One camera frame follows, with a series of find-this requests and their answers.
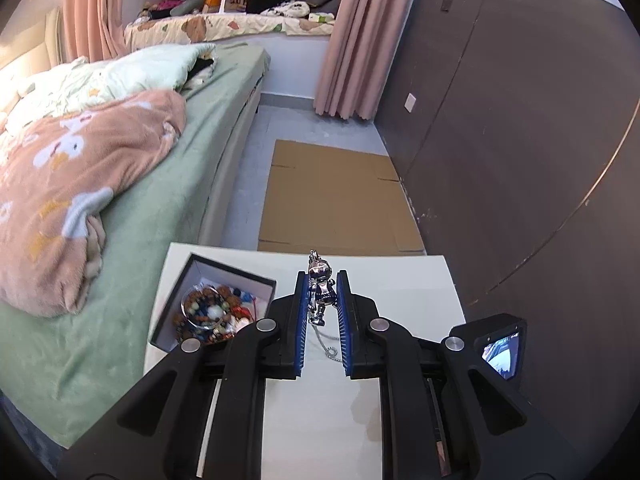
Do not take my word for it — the black jewelry box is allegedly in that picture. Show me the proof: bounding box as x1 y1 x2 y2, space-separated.
150 254 277 352

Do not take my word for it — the floral window seat cushion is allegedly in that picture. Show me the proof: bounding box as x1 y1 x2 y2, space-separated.
125 13 335 52

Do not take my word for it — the white wall switch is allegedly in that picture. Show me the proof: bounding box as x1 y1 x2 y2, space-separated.
404 92 416 113

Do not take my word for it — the silver chain astronaut necklace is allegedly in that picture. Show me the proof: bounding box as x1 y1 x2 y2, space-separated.
305 249 344 360

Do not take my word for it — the pink curtain by window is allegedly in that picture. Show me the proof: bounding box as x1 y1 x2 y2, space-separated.
62 0 126 62

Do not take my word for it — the pink curtain by wardrobe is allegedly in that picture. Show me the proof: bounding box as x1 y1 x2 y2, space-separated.
314 0 411 120

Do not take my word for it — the green sheeted bed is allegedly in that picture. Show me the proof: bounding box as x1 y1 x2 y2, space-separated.
1 42 270 448

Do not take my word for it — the flattened brown cardboard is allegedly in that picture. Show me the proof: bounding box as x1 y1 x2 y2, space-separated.
258 140 424 256

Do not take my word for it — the dark brown wardrobe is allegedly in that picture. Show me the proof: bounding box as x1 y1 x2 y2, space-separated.
375 0 639 479

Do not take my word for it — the pale green duvet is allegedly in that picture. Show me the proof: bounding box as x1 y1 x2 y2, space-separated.
1 44 216 131

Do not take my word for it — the pink floral blanket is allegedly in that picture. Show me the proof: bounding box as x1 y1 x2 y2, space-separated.
1 90 186 318

